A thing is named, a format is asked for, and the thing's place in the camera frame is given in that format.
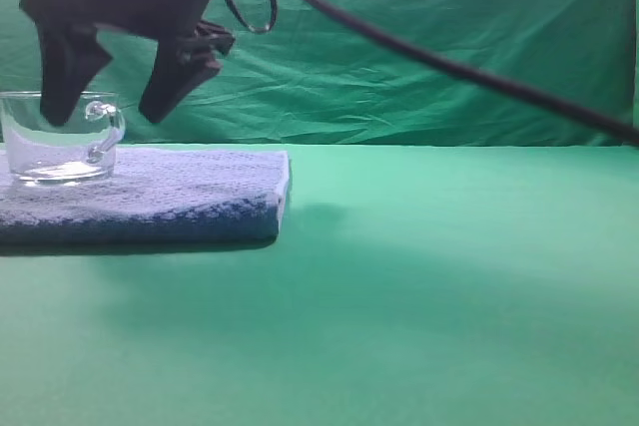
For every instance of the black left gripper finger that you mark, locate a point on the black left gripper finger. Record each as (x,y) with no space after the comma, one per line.
(180,67)

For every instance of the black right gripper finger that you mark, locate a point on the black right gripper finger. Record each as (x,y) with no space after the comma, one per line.
(71,57)

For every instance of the transparent glass cup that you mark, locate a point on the transparent glass cup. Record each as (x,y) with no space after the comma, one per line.
(83,149)

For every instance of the folded blue towel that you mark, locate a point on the folded blue towel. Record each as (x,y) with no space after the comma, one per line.
(155,196)

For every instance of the green backdrop cloth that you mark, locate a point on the green backdrop cloth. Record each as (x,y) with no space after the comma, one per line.
(310,81)

